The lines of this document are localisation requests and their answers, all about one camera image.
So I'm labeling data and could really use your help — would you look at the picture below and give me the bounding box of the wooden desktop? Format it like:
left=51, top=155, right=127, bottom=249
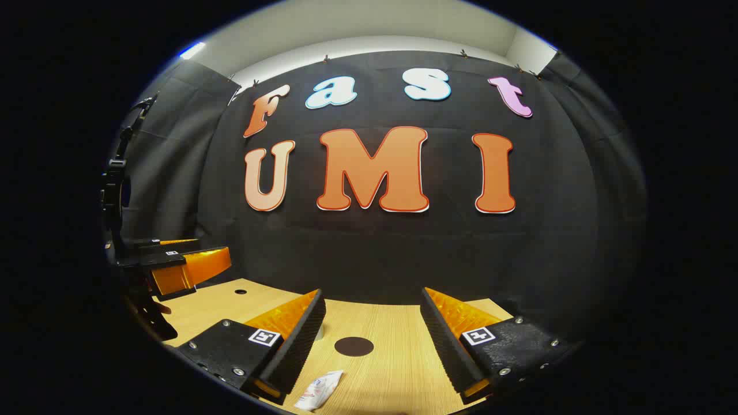
left=153, top=278, right=514, bottom=415

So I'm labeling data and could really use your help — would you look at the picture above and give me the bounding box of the white toothpaste tube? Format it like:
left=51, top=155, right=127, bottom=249
left=294, top=370, right=344, bottom=412

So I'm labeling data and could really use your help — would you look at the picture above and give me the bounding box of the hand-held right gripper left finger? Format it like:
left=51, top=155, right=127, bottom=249
left=176, top=288, right=327, bottom=404

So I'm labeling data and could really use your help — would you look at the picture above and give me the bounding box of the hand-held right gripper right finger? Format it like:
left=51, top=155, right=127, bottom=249
left=420, top=287, right=583, bottom=404

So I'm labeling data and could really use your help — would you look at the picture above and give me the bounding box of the round dark brown coaster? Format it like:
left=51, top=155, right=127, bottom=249
left=334, top=337, right=375, bottom=357

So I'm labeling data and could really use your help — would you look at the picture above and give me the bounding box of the black backdrop cloth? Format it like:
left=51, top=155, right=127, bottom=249
left=118, top=51, right=649, bottom=346

